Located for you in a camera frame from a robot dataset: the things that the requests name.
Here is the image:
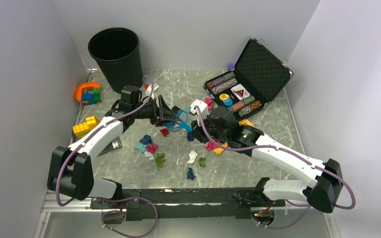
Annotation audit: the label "yellow dealer button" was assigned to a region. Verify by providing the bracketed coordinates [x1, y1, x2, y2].
[219, 93, 230, 102]

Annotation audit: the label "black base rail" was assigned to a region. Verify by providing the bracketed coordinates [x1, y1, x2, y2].
[90, 187, 285, 221]

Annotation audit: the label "red paper scrap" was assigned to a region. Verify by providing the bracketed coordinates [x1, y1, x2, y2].
[160, 128, 170, 137]

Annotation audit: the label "pink paper scrap by scoop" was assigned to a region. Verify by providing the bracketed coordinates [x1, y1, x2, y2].
[204, 140, 219, 151]

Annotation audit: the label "orange curved toy piece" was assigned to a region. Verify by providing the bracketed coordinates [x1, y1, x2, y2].
[74, 81, 101, 102]

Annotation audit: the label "blue and green toy blocks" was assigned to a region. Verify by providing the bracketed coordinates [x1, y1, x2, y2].
[80, 87, 102, 106]

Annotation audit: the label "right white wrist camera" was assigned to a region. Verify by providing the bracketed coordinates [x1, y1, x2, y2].
[190, 99, 208, 119]

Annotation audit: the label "yellow toy block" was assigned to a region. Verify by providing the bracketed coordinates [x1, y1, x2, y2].
[72, 116, 100, 138]

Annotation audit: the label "black plastic waste bin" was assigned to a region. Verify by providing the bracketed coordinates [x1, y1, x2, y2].
[88, 27, 143, 93]

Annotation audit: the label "dark blue scrap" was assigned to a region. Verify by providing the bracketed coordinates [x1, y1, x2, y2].
[187, 131, 195, 142]
[187, 168, 195, 180]
[139, 135, 153, 145]

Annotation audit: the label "green paper scrap left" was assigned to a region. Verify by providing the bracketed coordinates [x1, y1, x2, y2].
[155, 152, 166, 171]

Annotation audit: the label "white paper scrap small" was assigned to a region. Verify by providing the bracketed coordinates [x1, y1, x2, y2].
[144, 151, 154, 160]

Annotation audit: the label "playing card deck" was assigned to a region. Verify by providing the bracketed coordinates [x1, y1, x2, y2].
[231, 84, 251, 100]

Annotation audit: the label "teal paper scrap left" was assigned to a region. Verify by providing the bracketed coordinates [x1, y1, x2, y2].
[134, 144, 148, 153]

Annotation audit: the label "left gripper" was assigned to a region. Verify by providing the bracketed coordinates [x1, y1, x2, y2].
[132, 95, 180, 127]

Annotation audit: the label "dark blue scrap front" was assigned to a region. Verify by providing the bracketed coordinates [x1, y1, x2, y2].
[187, 168, 195, 180]

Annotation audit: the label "black poker chip case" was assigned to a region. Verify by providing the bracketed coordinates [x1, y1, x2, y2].
[203, 38, 294, 119]

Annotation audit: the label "dark blue scrap left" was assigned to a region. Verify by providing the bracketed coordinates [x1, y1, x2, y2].
[139, 135, 153, 145]

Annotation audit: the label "dark blue scrap centre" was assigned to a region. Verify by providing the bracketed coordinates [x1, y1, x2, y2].
[187, 131, 195, 142]

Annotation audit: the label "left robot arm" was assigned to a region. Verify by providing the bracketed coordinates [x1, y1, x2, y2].
[47, 85, 180, 208]

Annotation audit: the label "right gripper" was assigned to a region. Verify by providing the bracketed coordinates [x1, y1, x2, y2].
[190, 113, 230, 144]

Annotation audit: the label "pink paper scrap left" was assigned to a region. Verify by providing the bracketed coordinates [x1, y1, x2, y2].
[146, 143, 158, 154]

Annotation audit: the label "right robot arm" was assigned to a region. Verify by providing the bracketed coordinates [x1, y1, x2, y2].
[191, 105, 349, 213]

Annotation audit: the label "yellow slotted scoop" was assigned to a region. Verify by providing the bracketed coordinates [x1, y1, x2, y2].
[214, 119, 254, 156]

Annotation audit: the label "blue hand brush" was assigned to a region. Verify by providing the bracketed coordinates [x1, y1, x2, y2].
[166, 106, 193, 132]

